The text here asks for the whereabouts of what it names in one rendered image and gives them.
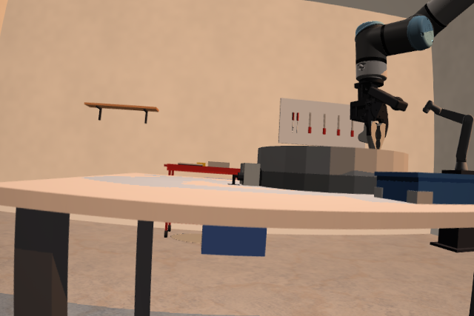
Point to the blue open crate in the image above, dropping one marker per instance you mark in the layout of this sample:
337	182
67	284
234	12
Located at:
425	187

